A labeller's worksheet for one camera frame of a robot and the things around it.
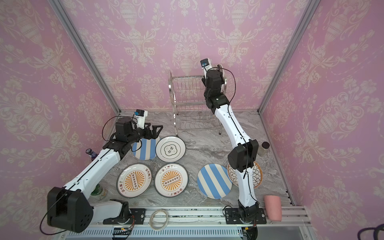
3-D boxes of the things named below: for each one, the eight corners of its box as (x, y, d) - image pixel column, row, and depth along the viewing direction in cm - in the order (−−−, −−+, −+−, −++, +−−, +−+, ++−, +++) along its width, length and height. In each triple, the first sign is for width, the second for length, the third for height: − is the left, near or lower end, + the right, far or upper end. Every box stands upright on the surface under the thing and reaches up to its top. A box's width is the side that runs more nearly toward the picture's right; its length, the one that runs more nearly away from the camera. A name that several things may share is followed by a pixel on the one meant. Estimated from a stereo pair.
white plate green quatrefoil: (154, 162, 95) (153, 160, 93) (158, 138, 106) (158, 136, 104) (185, 162, 95) (185, 160, 93) (186, 138, 107) (186, 136, 104)
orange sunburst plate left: (112, 197, 82) (111, 196, 80) (123, 164, 94) (122, 163, 92) (148, 197, 82) (147, 196, 80) (154, 164, 94) (153, 163, 93)
